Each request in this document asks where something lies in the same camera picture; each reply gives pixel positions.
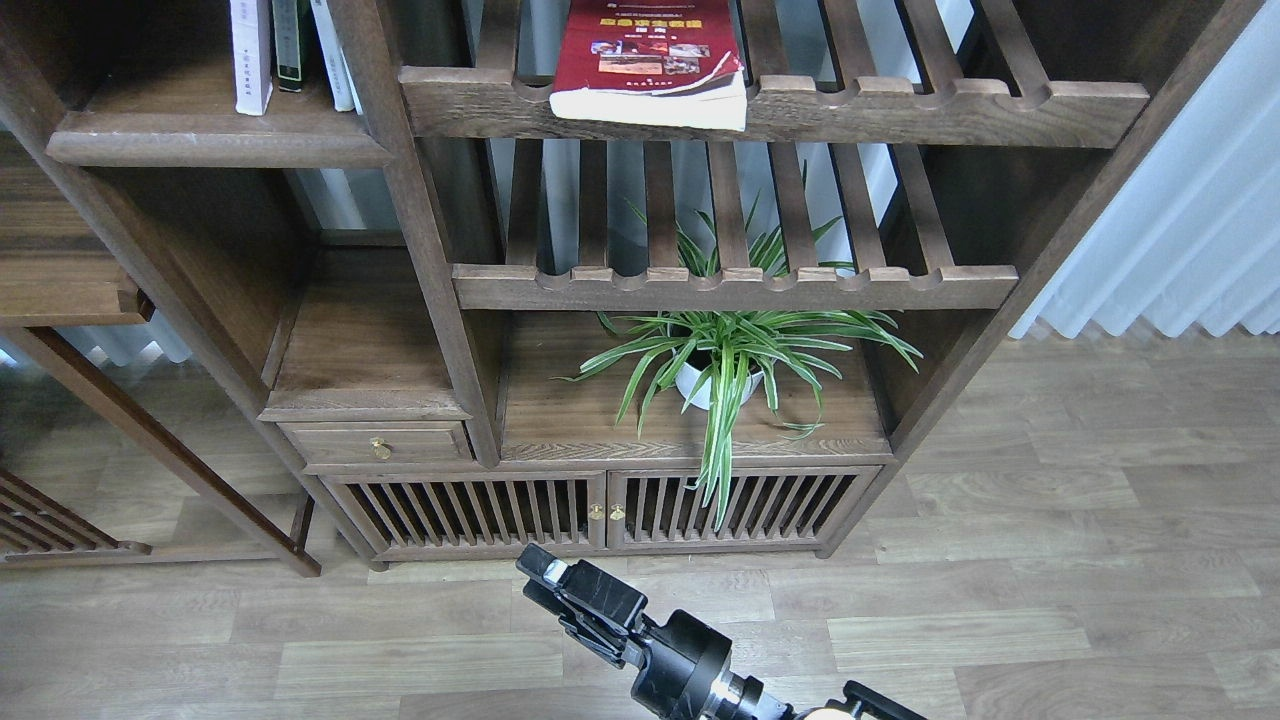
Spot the wooden side rack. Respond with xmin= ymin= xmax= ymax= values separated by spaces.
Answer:
xmin=1 ymin=469 xmax=152 ymax=566

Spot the green spider plant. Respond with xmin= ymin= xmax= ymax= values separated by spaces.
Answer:
xmin=556 ymin=160 xmax=924 ymax=530

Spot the dark wooden bookshelf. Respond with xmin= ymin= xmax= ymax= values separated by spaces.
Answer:
xmin=3 ymin=1 xmax=1263 ymax=568

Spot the pale lilac book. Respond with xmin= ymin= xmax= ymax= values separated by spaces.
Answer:
xmin=229 ymin=0 xmax=273 ymax=117

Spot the white pleated curtain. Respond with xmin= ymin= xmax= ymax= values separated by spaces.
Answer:
xmin=1011 ymin=1 xmax=1279 ymax=338

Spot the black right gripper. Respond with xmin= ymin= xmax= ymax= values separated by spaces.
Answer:
xmin=516 ymin=544 xmax=771 ymax=719

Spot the green spine book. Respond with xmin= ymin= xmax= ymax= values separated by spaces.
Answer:
xmin=271 ymin=0 xmax=314 ymax=94

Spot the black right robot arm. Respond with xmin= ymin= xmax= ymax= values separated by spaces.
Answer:
xmin=516 ymin=544 xmax=920 ymax=719

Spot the red cover book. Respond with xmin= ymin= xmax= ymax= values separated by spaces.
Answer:
xmin=549 ymin=1 xmax=748 ymax=131

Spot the white thin book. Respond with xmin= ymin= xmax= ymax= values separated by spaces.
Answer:
xmin=310 ymin=0 xmax=364 ymax=114

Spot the white plant pot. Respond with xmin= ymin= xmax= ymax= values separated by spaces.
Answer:
xmin=676 ymin=350 xmax=764 ymax=410

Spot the brass drawer knob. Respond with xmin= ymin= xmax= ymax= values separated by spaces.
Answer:
xmin=370 ymin=437 xmax=393 ymax=460

